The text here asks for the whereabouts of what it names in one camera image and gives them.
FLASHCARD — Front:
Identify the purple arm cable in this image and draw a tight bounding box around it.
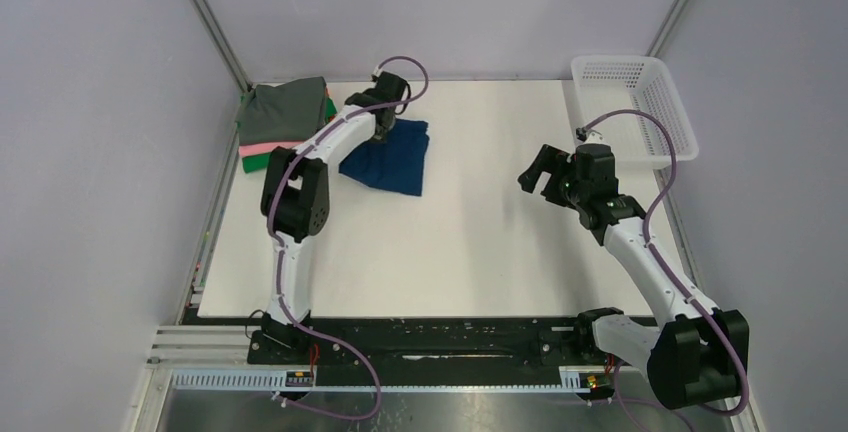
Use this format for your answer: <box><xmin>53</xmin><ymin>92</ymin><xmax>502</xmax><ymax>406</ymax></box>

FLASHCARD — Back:
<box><xmin>574</xmin><ymin>108</ymin><xmax>751</xmax><ymax>430</ymax></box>
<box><xmin>264</xmin><ymin>55</ymin><xmax>431</xmax><ymax>422</ymax></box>

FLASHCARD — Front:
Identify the pink folded t-shirt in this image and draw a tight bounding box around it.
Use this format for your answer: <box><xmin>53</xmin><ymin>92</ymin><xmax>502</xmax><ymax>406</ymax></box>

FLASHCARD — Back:
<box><xmin>238</xmin><ymin>141</ymin><xmax>301</xmax><ymax>158</ymax></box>

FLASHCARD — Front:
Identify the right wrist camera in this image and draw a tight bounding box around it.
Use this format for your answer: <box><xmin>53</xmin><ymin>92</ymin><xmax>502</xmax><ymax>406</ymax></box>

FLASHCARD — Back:
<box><xmin>575</xmin><ymin>127</ymin><xmax>607</xmax><ymax>145</ymax></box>

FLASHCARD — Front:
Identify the green folded t-shirt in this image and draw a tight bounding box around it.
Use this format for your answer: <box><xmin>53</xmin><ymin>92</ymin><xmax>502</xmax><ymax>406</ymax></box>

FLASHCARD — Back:
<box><xmin>238</xmin><ymin>97</ymin><xmax>337</xmax><ymax>173</ymax></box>

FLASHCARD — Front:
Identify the grey folded t-shirt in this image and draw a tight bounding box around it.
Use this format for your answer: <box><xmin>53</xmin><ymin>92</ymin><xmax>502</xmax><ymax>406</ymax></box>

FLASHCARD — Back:
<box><xmin>236</xmin><ymin>76</ymin><xmax>327</xmax><ymax>146</ymax></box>

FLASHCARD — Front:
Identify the blue t-shirt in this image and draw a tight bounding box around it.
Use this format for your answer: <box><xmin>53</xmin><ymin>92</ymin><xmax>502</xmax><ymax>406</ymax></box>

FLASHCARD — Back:
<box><xmin>339</xmin><ymin>119</ymin><xmax>430</xmax><ymax>197</ymax></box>

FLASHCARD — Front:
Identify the white perforated plastic basket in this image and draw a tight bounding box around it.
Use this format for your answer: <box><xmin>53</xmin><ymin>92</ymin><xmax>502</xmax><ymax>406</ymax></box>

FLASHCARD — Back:
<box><xmin>571</xmin><ymin>55</ymin><xmax>699</xmax><ymax>170</ymax></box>

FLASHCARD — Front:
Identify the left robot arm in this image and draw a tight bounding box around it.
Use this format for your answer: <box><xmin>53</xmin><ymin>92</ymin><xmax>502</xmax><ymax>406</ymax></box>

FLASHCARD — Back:
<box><xmin>260</xmin><ymin>68</ymin><xmax>417</xmax><ymax>363</ymax></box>

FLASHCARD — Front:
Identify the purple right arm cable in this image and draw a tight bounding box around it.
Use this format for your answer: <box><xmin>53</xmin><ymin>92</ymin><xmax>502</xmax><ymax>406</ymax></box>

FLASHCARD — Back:
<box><xmin>574</xmin><ymin>108</ymin><xmax>751</xmax><ymax>430</ymax></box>

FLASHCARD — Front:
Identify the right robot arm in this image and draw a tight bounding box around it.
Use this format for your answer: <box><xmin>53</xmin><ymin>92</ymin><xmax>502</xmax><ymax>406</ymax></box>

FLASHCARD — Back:
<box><xmin>517</xmin><ymin>143</ymin><xmax>750</xmax><ymax>409</ymax></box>

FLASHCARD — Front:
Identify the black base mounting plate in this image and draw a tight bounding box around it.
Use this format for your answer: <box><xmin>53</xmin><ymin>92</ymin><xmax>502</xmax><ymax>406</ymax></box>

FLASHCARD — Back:
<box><xmin>186</xmin><ymin>311</ymin><xmax>615</xmax><ymax>391</ymax></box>

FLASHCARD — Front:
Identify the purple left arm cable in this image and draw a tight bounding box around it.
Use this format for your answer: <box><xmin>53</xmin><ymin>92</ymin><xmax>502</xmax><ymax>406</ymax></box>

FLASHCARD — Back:
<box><xmin>264</xmin><ymin>55</ymin><xmax>431</xmax><ymax>422</ymax></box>

